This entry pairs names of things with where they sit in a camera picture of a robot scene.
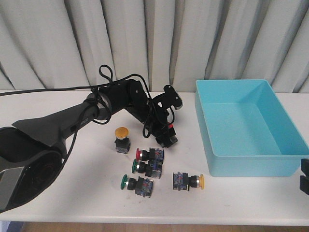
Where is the yellow push button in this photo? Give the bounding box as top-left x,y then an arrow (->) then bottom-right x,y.
114,127 -> 131,154
173,172 -> 205,191

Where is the light blue plastic box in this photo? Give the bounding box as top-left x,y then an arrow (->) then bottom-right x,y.
195,80 -> 309,177

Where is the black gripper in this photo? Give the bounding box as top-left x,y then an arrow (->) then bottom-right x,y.
144,94 -> 178,147

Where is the lying red push button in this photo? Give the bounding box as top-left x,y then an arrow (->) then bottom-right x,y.
136,148 -> 164,162

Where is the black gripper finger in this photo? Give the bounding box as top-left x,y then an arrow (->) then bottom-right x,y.
300,159 -> 309,177
299,175 -> 309,195

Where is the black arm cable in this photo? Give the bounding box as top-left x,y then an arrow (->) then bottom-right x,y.
0,64 -> 177,170

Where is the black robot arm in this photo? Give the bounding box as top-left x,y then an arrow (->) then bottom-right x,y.
0,79 -> 183,212

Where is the lying yellow push button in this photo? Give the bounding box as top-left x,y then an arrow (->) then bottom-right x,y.
173,172 -> 205,191

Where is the lower green push button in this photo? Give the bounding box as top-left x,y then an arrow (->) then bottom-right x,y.
120,174 -> 154,198

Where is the grey pleated curtain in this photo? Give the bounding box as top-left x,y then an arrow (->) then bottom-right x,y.
0,0 -> 309,93

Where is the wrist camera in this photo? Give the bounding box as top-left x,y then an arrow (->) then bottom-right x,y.
161,85 -> 183,110

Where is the green push button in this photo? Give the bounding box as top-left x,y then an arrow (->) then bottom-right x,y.
120,174 -> 154,198
131,159 -> 163,178

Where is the upper green push button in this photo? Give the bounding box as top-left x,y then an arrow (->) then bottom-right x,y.
131,159 -> 163,178

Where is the red push button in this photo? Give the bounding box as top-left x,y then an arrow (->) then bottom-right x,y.
136,148 -> 164,162
168,124 -> 178,147

